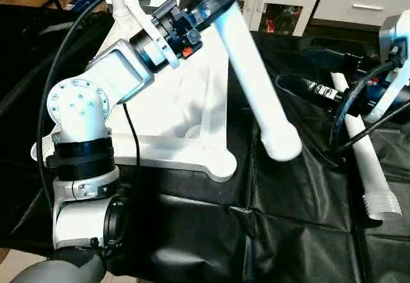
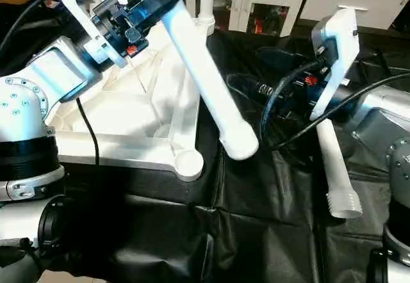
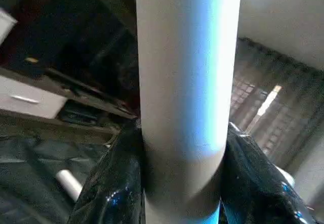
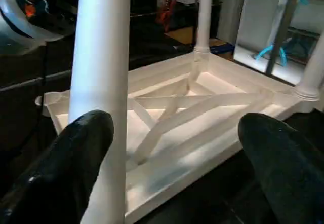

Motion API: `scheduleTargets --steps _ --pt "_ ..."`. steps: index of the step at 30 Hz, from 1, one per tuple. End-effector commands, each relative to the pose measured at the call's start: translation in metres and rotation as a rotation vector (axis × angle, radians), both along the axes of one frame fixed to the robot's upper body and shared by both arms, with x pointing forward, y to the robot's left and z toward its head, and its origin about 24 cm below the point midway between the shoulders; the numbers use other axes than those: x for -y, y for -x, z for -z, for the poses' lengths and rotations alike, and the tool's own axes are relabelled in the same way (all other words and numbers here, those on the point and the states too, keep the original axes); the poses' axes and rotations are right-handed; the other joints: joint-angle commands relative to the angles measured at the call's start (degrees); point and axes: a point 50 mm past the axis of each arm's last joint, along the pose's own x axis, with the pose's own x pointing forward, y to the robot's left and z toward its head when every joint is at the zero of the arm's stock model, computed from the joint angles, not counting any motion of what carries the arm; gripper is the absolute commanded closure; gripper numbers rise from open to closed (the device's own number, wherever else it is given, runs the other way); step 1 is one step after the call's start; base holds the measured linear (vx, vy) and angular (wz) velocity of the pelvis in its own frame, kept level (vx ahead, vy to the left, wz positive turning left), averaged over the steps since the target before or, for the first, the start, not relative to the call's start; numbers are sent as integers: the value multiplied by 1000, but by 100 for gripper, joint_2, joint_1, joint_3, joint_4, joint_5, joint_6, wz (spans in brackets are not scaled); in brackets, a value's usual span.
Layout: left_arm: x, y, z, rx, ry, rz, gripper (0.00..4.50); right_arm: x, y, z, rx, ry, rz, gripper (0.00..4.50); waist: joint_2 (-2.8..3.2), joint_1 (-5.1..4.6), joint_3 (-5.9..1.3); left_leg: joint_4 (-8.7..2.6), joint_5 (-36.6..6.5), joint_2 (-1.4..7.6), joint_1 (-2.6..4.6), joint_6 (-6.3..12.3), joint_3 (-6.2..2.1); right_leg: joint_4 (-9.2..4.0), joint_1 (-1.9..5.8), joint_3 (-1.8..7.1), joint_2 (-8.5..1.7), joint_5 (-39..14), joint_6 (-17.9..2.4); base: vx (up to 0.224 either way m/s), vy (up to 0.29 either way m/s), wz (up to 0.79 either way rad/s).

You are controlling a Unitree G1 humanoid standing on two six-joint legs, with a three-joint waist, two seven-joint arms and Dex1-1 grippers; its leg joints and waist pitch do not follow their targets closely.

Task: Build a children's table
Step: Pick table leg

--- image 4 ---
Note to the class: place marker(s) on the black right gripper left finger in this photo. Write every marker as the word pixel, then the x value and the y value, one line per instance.
pixel 61 173

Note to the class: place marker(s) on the white plastic table top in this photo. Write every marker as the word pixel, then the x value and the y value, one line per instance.
pixel 202 117

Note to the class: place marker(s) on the black mat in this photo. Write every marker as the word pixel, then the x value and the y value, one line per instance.
pixel 30 102

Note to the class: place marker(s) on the white plastic table leg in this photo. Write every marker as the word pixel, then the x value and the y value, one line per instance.
pixel 313 72
pixel 204 16
pixel 101 57

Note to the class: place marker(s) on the blue box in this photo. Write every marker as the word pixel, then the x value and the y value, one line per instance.
pixel 223 46

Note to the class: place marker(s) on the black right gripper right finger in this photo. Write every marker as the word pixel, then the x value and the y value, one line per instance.
pixel 288 168

